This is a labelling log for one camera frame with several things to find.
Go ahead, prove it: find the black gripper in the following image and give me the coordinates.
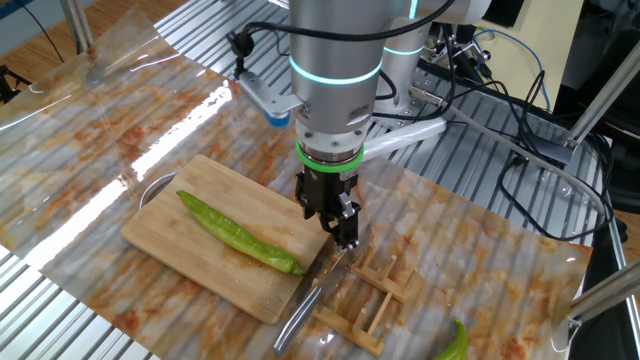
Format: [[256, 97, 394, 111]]
[[294, 169, 363, 250]]

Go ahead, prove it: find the steel cleaver knife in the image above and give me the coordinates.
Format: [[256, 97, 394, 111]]
[[272, 243, 354, 359]]

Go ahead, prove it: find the long green chili pepper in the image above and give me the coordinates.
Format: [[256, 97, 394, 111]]
[[176, 189, 306, 276]]

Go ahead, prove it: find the curved green chili pepper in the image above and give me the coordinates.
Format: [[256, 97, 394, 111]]
[[432, 317, 470, 360]]

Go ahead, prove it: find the wooden peg rack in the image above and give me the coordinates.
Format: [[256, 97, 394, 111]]
[[312, 247, 416, 357]]

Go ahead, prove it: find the white plastic film roll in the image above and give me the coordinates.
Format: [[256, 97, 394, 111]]
[[362, 118, 448, 162]]

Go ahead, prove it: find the wooden cutting board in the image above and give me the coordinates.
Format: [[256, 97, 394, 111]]
[[119, 153, 335, 325]]

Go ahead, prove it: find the marble pattern plastic mat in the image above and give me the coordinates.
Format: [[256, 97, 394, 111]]
[[0, 7, 594, 360]]

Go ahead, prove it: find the beige cabinet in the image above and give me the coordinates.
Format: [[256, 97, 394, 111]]
[[474, 0, 585, 111]]

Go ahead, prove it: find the black tripod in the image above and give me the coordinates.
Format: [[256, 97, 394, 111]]
[[0, 64, 31, 104]]

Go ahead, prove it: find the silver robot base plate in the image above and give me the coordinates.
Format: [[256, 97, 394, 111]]
[[372, 74, 442, 127]]

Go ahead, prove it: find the black cable bundle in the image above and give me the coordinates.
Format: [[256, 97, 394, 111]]
[[497, 69, 616, 244]]

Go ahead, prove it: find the black camera cable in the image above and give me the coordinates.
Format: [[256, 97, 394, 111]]
[[225, 0, 457, 81]]

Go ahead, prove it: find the blue cable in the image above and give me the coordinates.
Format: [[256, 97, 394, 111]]
[[472, 28, 552, 112]]

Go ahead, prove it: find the aluminium frame post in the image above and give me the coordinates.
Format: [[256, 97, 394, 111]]
[[569, 259, 640, 326], [59, 0, 94, 54], [567, 39, 640, 149]]

